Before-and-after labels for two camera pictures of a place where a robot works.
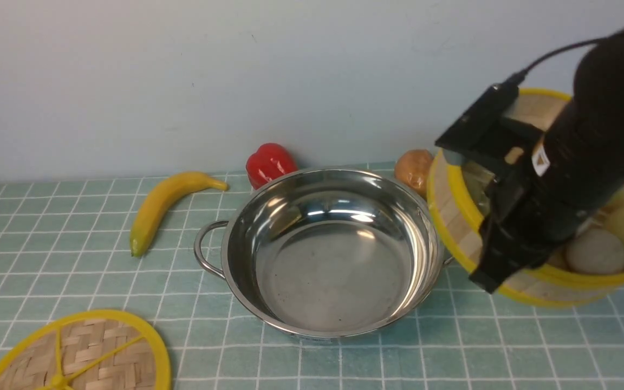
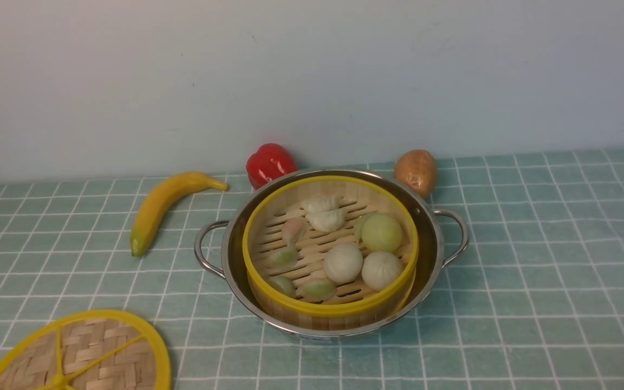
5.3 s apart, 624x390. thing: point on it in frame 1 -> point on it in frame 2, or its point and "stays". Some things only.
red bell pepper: x=270 y=161 stays
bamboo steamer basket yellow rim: x=462 y=218 -> x=332 y=253
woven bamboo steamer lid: x=96 y=350 stays
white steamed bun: x=597 y=251 -> x=343 y=262
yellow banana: x=154 y=206 stays
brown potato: x=411 y=167 stays
